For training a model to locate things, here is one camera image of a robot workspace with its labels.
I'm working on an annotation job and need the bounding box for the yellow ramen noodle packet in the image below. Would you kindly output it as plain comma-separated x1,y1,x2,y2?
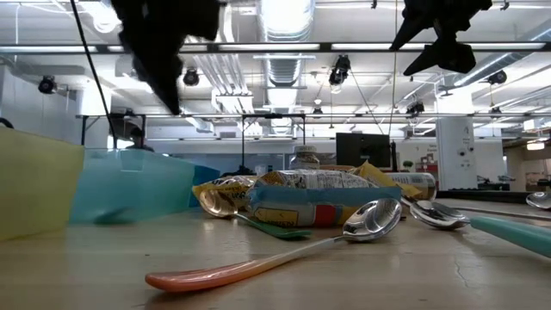
350,160,423,199
192,175,259,212

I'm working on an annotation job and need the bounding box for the silver ventilation duct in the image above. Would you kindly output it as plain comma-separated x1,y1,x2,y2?
257,0,316,134
438,51,551,94

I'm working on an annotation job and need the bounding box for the blue plastic bin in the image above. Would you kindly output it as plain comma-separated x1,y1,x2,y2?
189,164,220,208

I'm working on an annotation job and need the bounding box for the yellow plastic bin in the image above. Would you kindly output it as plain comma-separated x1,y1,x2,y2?
0,127,86,242

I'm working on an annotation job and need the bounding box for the tan jar with white label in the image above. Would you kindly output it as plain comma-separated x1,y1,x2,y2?
385,171,438,202

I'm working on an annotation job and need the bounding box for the gold spoon with green handle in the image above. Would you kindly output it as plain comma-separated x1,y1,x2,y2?
198,189,313,241

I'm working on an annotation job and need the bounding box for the white-lidded spice jar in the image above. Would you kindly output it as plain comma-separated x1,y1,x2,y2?
288,145,321,171

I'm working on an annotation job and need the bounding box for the black aluminium table frame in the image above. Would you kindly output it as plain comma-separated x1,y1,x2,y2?
436,189,551,206

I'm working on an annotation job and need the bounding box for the blue ramen noodle packet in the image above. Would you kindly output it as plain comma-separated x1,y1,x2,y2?
247,169,404,229

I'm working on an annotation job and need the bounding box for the white square pillar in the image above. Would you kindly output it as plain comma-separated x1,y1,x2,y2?
436,116,477,190

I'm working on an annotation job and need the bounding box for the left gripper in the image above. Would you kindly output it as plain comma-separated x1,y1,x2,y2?
110,0,221,115

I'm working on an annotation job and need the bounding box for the spoon with mint handle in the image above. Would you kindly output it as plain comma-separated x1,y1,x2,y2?
408,199,551,259

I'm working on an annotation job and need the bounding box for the black overhead rig bar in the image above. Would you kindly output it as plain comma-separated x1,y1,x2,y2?
0,41,551,54

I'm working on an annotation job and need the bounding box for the spoon with orange handle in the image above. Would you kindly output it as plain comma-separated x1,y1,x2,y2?
145,197,404,294

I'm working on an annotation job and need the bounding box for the person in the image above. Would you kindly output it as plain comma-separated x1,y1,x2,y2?
127,127,155,152

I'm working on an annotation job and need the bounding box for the teal plastic bin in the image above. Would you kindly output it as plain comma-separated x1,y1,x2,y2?
68,148,197,225

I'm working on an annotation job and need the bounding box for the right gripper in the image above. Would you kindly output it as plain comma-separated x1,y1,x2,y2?
390,0,492,76

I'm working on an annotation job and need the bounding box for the black background workstation frame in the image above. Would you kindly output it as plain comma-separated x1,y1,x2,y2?
79,113,307,176

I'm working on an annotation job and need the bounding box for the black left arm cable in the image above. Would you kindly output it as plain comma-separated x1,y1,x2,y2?
68,0,120,150

